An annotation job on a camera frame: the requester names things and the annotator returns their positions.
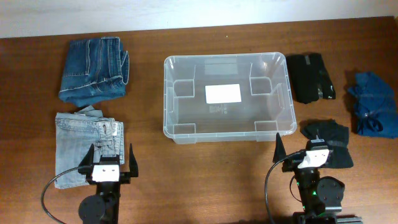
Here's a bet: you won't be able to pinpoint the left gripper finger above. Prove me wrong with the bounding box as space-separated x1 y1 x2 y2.
129 144 139 178
78 144 95 174

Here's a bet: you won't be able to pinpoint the dark grey garment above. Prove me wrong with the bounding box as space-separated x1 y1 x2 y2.
300 119 354 169

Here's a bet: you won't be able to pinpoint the black garment with tape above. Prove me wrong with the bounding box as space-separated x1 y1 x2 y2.
286 53 336 104

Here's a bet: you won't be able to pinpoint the blue garment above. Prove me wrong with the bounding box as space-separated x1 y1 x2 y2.
348 72 397 139

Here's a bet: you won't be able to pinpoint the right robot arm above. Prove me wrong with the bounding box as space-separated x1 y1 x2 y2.
264 133 363 224

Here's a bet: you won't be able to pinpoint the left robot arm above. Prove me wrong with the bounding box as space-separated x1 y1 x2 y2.
78 146 139 224

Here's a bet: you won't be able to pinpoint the light blue folded jeans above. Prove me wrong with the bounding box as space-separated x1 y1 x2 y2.
55 106 124 175

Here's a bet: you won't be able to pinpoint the clear plastic storage bin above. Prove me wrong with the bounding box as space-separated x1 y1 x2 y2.
163 52 297 144

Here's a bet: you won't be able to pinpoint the white label in bin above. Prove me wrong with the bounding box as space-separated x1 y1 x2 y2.
205 84 242 104

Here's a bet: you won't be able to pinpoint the dark blue folded jeans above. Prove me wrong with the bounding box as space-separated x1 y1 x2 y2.
58 37 129 107

